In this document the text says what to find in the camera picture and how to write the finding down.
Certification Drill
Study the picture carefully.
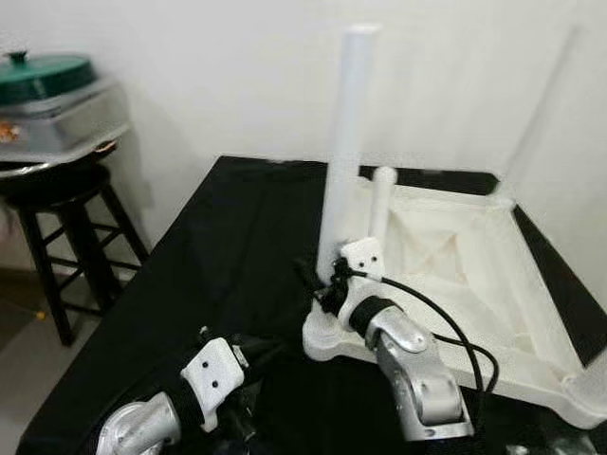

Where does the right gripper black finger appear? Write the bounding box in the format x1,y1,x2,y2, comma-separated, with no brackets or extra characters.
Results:
292,256,328,304

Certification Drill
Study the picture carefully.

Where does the black tablecloth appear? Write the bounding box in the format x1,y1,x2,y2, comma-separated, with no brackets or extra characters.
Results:
14,155,607,455

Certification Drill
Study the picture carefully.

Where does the black stool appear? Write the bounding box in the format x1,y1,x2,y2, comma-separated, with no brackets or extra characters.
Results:
0,166,151,347

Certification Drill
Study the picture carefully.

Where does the clear tape patch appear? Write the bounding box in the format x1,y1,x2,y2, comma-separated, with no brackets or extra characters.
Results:
503,438,570,455

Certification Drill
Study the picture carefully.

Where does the clear container with green lid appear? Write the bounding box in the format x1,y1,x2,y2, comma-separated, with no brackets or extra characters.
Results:
0,52,129,162

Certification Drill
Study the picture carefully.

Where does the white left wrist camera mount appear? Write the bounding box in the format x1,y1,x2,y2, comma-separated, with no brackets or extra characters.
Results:
180,337,249,432

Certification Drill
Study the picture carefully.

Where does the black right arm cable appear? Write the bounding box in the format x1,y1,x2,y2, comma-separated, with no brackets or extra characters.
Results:
356,270,501,418

